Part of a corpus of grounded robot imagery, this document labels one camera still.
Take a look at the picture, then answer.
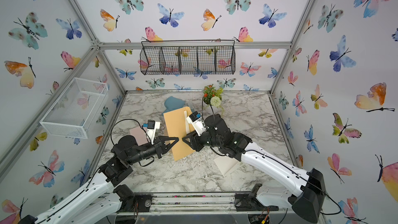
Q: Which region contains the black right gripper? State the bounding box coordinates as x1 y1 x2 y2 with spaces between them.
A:
181 128 224 152

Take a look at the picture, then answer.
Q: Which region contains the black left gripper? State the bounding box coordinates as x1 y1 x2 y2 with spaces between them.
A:
126 136 177 167

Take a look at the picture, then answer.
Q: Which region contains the kraft brown envelope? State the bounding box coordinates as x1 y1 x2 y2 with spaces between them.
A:
163 106 194 161

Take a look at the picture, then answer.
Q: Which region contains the pink envelope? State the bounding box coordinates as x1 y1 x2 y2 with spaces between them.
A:
129 127 148 146

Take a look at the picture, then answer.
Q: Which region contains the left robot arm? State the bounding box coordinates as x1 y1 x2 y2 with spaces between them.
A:
20 135 179 224

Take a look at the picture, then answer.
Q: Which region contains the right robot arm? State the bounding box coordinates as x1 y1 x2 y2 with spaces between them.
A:
182 112 326 224

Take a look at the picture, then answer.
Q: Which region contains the cream white envelope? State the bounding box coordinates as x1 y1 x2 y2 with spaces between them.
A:
214 156 241 177

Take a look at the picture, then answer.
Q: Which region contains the teal plastic dustpan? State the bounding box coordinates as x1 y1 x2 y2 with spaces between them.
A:
163 96 186 114

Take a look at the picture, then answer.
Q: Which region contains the white pot with artificial plant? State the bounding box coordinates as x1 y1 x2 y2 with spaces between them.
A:
202 85 223 115

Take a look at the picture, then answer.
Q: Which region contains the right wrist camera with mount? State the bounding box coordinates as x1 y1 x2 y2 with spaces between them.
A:
186 111 207 136

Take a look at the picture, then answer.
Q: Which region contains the black left camera cable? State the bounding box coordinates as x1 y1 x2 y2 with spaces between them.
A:
110 118 148 150

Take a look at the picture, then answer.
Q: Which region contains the black camera cable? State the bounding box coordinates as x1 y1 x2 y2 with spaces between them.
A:
201 97 217 122
110 118 148 150

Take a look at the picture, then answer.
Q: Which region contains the black right camera cable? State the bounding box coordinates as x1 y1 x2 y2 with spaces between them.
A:
201 97 217 122

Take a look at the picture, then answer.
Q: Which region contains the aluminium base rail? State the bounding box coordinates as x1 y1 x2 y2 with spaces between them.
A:
65 192 312 224

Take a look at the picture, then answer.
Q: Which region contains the black wire wall basket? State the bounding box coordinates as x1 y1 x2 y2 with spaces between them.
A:
139 39 236 76

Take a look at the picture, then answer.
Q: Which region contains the white mesh wall basket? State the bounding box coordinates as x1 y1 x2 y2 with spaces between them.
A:
39 77 108 139

